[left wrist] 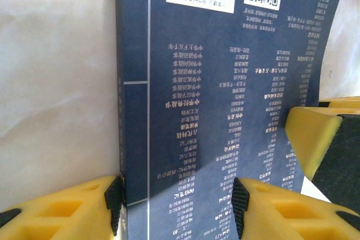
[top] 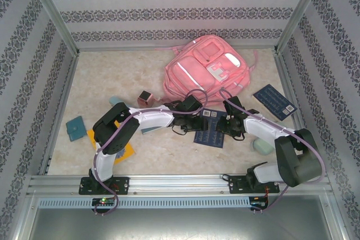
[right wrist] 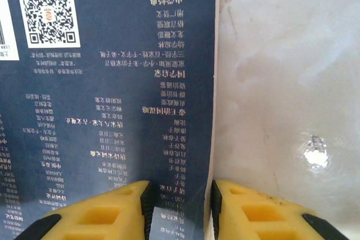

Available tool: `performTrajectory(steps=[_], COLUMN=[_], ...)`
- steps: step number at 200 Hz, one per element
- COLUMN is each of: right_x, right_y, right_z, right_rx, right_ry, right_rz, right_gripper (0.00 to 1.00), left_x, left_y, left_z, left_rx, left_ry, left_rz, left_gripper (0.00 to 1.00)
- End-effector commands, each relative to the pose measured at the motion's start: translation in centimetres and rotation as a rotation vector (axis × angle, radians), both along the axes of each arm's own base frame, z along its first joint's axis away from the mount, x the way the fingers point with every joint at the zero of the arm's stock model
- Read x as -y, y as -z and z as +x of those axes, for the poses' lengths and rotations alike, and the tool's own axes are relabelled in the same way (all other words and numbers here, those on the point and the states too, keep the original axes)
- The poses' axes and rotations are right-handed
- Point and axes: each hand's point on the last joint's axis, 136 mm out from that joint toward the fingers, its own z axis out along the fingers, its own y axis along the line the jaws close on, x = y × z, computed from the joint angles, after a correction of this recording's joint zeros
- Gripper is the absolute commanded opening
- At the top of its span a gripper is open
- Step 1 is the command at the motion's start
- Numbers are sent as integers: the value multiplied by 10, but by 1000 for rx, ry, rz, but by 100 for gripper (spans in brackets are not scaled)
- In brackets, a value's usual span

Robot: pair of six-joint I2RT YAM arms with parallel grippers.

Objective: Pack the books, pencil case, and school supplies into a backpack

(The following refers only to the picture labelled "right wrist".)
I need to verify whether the navy blue book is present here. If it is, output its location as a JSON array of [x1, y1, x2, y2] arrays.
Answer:
[[0, 0, 221, 240]]

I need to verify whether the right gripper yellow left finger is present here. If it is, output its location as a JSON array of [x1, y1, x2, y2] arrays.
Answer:
[[16, 180, 155, 240]]

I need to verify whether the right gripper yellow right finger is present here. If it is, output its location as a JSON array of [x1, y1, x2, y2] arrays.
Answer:
[[210, 179, 351, 240]]

